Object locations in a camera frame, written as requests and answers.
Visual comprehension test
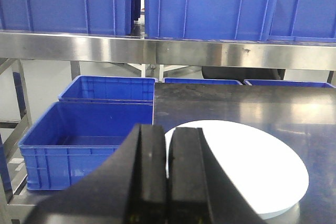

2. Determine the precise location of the blue bin on shelf left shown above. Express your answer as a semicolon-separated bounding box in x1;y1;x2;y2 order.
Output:
1;0;140;36

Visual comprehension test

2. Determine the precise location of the blue bin behind table middle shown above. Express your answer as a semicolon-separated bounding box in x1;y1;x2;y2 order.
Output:
162;78;242;85

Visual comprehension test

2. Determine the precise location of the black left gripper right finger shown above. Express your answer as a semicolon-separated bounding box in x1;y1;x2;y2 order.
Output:
168;127;264;223

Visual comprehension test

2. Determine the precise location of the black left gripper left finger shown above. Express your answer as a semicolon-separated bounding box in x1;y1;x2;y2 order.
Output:
24;124;166;223

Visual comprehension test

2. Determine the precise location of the blue floor bin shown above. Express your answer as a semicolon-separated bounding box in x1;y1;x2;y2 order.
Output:
18;102;153;191
58;76;157;103

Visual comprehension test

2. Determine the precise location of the light blue plate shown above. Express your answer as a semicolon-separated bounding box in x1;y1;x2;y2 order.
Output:
165;120;309;221

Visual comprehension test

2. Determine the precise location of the blue floor bin far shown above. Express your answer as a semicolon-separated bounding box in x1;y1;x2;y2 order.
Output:
58;76;157;103

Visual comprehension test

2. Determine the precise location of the stainless steel shelf rail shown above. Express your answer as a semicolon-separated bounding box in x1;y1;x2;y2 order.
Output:
1;31;335;71

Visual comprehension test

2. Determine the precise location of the blue bin on shelf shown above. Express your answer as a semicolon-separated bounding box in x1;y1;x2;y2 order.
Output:
144;0;277;41
1;0;140;36
268;0;335;42

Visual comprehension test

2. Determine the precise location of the blue bin on shelf middle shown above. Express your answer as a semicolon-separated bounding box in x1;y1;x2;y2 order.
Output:
144;0;277;41

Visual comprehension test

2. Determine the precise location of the blue floor bin near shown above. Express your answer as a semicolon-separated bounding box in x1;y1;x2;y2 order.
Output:
18;102;153;191

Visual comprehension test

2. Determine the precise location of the blue bin behind table right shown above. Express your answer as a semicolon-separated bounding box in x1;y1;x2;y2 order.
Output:
244;79;335;88

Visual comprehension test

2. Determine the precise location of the blue bin behind table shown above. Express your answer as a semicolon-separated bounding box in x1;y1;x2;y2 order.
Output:
244;79;335;88
162;78;242;85

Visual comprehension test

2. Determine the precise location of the blue bin on shelf right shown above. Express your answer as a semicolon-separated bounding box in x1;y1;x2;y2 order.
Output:
268;0;335;42

